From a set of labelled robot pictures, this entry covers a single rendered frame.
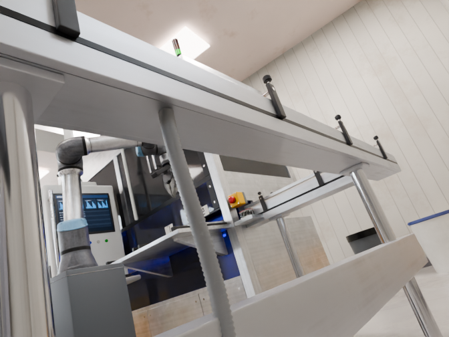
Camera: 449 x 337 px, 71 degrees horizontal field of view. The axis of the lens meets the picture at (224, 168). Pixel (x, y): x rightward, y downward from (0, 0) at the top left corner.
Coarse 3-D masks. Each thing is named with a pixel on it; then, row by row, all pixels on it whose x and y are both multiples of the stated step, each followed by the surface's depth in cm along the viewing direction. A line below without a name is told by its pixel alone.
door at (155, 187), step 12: (120, 156) 258; (132, 156) 247; (144, 156) 237; (156, 156) 228; (120, 168) 257; (132, 168) 246; (144, 168) 236; (132, 180) 245; (144, 180) 235; (156, 180) 225; (144, 192) 234; (156, 192) 224; (144, 204) 232; (156, 204) 223; (132, 216) 241
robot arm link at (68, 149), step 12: (60, 144) 148; (72, 144) 146; (84, 144) 148; (96, 144) 151; (108, 144) 154; (120, 144) 156; (132, 144) 160; (144, 144) 163; (60, 156) 148; (72, 156) 148
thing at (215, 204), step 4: (200, 152) 198; (200, 156) 198; (204, 156) 195; (200, 160) 197; (204, 160) 195; (204, 164) 195; (204, 168) 195; (204, 172) 194; (208, 172) 192; (204, 176) 194; (208, 184) 191; (208, 188) 191; (212, 188) 189; (212, 192) 188; (212, 196) 188; (212, 200) 188; (216, 200) 186; (212, 204) 188; (216, 204) 186; (216, 208) 185
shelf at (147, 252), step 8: (176, 232) 147; (184, 232) 150; (216, 232) 178; (160, 240) 154; (168, 240) 157; (144, 248) 162; (152, 248) 164; (160, 248) 172; (168, 248) 180; (176, 248) 189; (184, 248) 198; (128, 256) 171; (136, 256) 173; (144, 256) 181; (152, 256) 190; (160, 256) 200
